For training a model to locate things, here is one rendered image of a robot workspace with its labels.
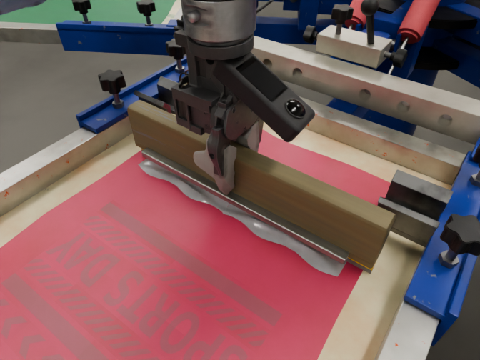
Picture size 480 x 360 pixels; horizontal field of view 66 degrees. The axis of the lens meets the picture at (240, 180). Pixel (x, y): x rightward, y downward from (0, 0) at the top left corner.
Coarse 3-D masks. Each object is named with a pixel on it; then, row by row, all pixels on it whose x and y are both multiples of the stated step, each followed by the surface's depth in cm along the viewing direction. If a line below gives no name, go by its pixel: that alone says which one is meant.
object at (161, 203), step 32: (128, 160) 62; (96, 192) 57; (128, 192) 57; (160, 192) 57; (32, 224) 52; (64, 224) 52; (160, 224) 52; (192, 224) 52; (0, 256) 48; (32, 256) 48; (0, 352) 39
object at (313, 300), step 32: (288, 160) 62; (320, 160) 62; (352, 192) 57; (384, 192) 57; (224, 224) 52; (224, 256) 48; (256, 256) 48; (288, 256) 48; (256, 288) 45; (288, 288) 45; (320, 288) 45; (352, 288) 45; (288, 320) 42; (320, 320) 42; (256, 352) 39; (288, 352) 39; (320, 352) 39
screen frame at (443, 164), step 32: (128, 128) 67; (320, 128) 67; (352, 128) 63; (384, 128) 63; (32, 160) 57; (64, 160) 58; (416, 160) 59; (448, 160) 57; (0, 192) 52; (32, 192) 56; (416, 320) 38; (384, 352) 36; (416, 352) 36
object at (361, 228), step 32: (160, 128) 54; (192, 160) 54; (256, 160) 47; (256, 192) 49; (288, 192) 45; (320, 192) 43; (320, 224) 45; (352, 224) 42; (384, 224) 39; (352, 256) 45
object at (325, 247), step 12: (144, 156) 59; (156, 156) 58; (168, 168) 56; (180, 168) 56; (192, 180) 54; (204, 180) 54; (216, 192) 52; (240, 204) 50; (252, 204) 50; (264, 216) 49; (276, 216) 49; (276, 228) 48; (288, 228) 47; (300, 228) 47; (300, 240) 47; (312, 240) 46; (324, 240) 46; (324, 252) 45; (336, 252) 45; (348, 252) 45
